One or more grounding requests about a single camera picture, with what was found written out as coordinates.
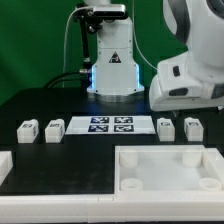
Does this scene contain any white square tabletop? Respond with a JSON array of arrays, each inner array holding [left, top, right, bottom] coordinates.
[[115, 145, 224, 203]]

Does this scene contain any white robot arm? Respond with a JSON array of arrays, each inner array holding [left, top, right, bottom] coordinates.
[[149, 0, 224, 111]]

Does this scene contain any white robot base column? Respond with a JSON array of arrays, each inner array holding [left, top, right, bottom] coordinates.
[[87, 18, 144, 102]]

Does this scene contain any white sheet with AprilTags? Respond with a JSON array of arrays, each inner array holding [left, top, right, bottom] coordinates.
[[66, 116, 155, 135]]

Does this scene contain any white U-shaped obstacle fence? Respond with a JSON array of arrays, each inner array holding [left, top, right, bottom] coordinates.
[[0, 147, 224, 224]]

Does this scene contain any black cable bundle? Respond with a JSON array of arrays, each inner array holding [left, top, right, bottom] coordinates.
[[43, 68, 93, 89]]

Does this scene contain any black camera on stand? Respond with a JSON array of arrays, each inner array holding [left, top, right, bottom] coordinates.
[[73, 3, 128, 70]]

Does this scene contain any white cable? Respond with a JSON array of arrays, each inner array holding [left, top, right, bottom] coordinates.
[[62, 6, 84, 88]]

